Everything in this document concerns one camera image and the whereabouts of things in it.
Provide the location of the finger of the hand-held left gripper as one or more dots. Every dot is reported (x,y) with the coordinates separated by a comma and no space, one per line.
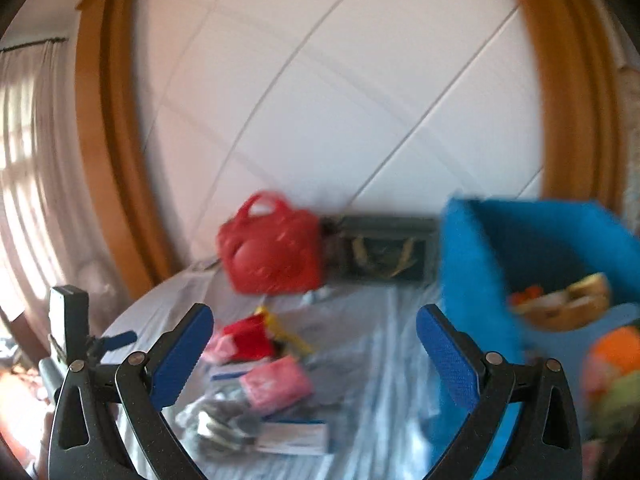
(117,340)

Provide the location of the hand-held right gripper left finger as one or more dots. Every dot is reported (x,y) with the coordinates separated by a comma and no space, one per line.
(180,355)

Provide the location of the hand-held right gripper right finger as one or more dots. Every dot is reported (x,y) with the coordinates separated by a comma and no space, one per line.
(447,355)

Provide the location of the blue plastic crate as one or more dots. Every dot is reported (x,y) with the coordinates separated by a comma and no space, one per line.
(475,260)

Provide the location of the pink tissue pack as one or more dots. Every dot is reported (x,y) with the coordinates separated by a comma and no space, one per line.
(277,382)

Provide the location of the white medicine box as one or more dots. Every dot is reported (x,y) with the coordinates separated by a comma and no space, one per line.
(295,437)

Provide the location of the pink pig plush toy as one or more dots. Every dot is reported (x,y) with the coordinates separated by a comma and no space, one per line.
(245,340)

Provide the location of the grey plush toy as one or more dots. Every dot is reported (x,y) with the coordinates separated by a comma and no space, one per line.
(220,425)

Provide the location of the striped grey tablecloth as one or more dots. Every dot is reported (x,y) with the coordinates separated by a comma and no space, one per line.
(360,385)

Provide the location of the dark gift bag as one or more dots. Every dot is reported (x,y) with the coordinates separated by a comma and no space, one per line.
(380,255)

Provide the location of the brown white item in bin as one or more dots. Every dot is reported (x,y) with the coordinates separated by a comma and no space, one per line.
(560,305)

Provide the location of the red bear-face carry case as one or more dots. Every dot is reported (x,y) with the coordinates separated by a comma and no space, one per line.
(270,255)

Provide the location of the pale curtain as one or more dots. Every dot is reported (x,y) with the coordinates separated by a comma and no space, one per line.
(40,185)

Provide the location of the small white bottle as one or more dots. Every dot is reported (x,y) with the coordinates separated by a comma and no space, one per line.
(315,297)

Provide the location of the colourful plush toy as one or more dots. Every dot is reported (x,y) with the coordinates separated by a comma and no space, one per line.
(615,375)

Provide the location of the wooden arch frame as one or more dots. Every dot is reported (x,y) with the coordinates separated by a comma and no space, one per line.
(105,135)

